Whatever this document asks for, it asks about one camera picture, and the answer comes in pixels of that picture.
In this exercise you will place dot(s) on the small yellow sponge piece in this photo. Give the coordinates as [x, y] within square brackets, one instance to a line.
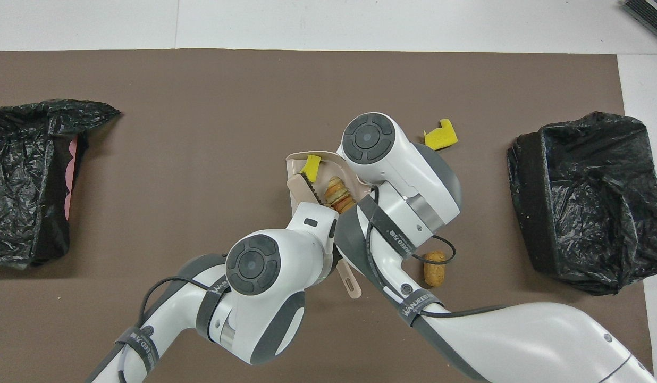
[310, 166]

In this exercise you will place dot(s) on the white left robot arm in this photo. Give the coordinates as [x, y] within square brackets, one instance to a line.
[264, 314]

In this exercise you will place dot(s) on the beige plastic dustpan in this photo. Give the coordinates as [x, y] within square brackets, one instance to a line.
[331, 165]

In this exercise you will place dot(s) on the striped orange bread piece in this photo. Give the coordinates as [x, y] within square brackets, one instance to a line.
[339, 196]

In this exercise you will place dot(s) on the black bag-lined trash bin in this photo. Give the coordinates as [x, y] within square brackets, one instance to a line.
[583, 213]

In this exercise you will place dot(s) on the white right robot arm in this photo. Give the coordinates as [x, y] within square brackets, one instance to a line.
[408, 175]

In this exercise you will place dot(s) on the brown table mat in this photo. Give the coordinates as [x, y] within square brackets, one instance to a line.
[201, 159]

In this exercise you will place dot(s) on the large notched yellow sponge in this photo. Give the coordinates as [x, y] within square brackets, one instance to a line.
[440, 137]

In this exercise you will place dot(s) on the pink bin with black bag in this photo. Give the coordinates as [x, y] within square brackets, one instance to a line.
[25, 175]

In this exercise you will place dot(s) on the dark ribbed panel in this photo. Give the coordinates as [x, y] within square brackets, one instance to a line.
[650, 16]

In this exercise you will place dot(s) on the beige hand brush black bristles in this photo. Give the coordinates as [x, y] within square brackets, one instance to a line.
[299, 186]

